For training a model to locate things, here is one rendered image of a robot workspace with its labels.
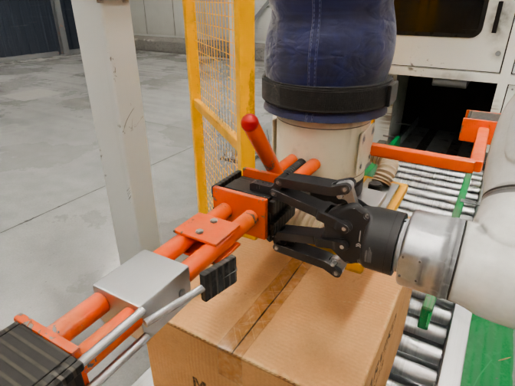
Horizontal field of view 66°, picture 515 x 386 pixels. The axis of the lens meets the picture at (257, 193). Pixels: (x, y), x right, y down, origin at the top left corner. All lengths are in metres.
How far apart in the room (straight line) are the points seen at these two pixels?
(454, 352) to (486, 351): 0.95
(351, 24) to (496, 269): 0.38
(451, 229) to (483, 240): 0.03
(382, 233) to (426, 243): 0.05
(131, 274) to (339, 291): 0.48
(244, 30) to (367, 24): 0.66
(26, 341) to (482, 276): 0.40
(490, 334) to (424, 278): 1.87
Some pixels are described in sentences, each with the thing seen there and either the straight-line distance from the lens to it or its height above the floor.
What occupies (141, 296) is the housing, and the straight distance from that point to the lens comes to 0.38.
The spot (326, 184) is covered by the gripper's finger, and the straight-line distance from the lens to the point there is 0.48.
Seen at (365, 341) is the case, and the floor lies 0.95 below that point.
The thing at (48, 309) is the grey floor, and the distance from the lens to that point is 2.41.
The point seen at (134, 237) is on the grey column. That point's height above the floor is 0.51.
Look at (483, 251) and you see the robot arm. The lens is 0.45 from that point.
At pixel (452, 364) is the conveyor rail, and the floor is 0.59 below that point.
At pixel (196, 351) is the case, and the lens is 0.74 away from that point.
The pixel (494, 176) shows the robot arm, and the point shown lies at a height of 1.28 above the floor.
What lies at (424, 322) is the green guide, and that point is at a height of 0.59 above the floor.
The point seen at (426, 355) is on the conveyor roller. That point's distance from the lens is 1.32.
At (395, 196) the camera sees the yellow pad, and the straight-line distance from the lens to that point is 0.86.
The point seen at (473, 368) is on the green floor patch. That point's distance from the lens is 2.12.
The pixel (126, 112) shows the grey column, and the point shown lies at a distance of 1.63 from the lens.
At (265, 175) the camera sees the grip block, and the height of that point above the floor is 1.23.
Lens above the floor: 1.46
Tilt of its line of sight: 26 degrees down
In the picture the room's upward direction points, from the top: straight up
